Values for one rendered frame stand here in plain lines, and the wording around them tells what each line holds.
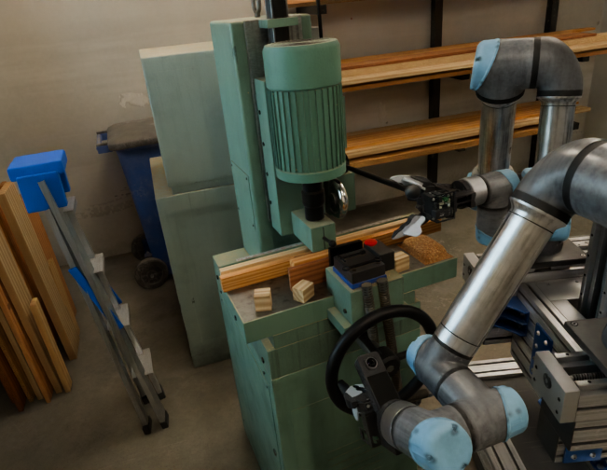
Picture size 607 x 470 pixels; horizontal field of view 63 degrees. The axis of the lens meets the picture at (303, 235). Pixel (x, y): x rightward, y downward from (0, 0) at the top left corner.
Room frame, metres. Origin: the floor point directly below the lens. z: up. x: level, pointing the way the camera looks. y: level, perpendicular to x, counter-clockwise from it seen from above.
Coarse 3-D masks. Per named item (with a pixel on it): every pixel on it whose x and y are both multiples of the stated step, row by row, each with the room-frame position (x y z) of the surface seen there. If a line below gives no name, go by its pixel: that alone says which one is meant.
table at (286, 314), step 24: (432, 264) 1.14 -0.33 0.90; (456, 264) 1.16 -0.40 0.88; (240, 288) 1.11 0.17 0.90; (288, 288) 1.08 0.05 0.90; (408, 288) 1.11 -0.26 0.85; (240, 312) 1.00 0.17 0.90; (264, 312) 0.99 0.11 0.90; (288, 312) 0.99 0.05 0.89; (312, 312) 1.01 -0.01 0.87; (336, 312) 1.00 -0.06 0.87; (264, 336) 0.97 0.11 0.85
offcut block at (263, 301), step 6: (264, 288) 1.03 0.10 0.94; (258, 294) 1.00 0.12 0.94; (264, 294) 1.00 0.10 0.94; (270, 294) 1.02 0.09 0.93; (258, 300) 0.99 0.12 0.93; (264, 300) 0.99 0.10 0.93; (270, 300) 1.00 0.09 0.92; (258, 306) 0.99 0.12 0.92; (264, 306) 0.99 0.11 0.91; (270, 306) 0.99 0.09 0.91
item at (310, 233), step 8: (296, 216) 1.23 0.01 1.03; (304, 216) 1.22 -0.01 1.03; (296, 224) 1.24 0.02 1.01; (304, 224) 1.18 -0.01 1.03; (312, 224) 1.17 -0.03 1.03; (320, 224) 1.16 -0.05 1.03; (328, 224) 1.16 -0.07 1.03; (296, 232) 1.24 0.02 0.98; (304, 232) 1.18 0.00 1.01; (312, 232) 1.14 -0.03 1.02; (320, 232) 1.15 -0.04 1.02; (328, 232) 1.16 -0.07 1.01; (304, 240) 1.19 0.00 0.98; (312, 240) 1.14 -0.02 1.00; (320, 240) 1.15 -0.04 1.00; (312, 248) 1.14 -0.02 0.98; (320, 248) 1.15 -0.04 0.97
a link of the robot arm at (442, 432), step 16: (400, 416) 0.57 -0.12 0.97; (416, 416) 0.55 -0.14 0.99; (432, 416) 0.53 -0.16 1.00; (448, 416) 0.53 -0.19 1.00; (400, 432) 0.54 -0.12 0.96; (416, 432) 0.51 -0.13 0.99; (432, 432) 0.50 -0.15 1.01; (448, 432) 0.49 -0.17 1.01; (464, 432) 0.50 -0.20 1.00; (400, 448) 0.54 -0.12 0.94; (416, 448) 0.50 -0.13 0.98; (432, 448) 0.48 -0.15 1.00; (448, 448) 0.48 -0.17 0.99; (464, 448) 0.49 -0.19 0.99; (432, 464) 0.47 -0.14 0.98; (448, 464) 0.47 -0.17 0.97; (464, 464) 0.48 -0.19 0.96
